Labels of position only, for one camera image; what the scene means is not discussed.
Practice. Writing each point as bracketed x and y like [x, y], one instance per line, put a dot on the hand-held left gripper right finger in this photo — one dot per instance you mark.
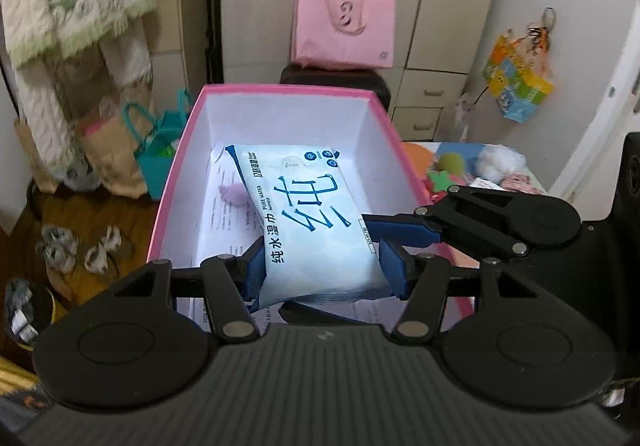
[395, 271]

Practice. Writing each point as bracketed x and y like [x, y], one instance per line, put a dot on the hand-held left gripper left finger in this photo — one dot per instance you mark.
[256, 271]

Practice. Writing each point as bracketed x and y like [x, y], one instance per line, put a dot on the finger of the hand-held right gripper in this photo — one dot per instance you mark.
[400, 228]

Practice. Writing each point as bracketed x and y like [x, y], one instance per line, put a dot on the light blue wet wipes pack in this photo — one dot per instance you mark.
[310, 206]

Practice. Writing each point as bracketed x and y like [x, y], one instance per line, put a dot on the white mesh bath pouf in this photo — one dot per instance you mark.
[500, 161]

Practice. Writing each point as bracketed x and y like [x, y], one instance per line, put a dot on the pink cardboard box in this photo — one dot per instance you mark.
[280, 121]

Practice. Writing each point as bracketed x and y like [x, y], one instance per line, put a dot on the white printed paper sheet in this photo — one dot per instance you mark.
[225, 226]

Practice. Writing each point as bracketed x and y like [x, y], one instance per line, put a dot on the green star plush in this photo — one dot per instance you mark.
[445, 179]

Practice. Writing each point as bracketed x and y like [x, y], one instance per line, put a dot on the orange felt piece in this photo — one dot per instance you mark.
[417, 156]

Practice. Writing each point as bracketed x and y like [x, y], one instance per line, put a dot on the purple fluffy pompom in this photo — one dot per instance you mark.
[232, 193]

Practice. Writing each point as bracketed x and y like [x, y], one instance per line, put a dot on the green pompom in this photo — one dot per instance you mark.
[454, 162]

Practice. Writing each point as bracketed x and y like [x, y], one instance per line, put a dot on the colourful patterned mat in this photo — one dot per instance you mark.
[470, 149]

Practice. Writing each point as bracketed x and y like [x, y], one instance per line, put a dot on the pink crochet piece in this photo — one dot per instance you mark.
[520, 183]

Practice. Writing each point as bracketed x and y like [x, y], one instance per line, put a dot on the black suitcase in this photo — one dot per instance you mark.
[330, 76]

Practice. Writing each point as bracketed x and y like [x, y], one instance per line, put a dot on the white door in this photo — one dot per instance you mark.
[580, 76]

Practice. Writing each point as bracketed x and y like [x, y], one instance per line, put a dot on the colourful gift bag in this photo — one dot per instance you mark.
[517, 81]

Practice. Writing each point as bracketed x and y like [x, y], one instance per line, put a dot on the pink tote bag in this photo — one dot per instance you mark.
[345, 26]

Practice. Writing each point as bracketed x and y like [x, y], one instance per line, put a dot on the beige wardrobe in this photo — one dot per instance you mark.
[450, 1]

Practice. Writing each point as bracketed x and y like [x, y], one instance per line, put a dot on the dark waste bin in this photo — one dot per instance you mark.
[22, 311]

